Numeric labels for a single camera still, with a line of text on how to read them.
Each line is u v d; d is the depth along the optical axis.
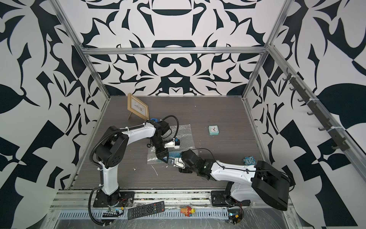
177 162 0.70
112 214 0.73
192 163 0.63
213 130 0.99
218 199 0.74
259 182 0.43
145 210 0.70
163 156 0.79
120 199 0.73
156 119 1.01
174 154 0.84
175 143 0.81
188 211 0.69
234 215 0.71
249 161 0.86
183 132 0.99
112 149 0.51
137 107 1.02
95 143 0.97
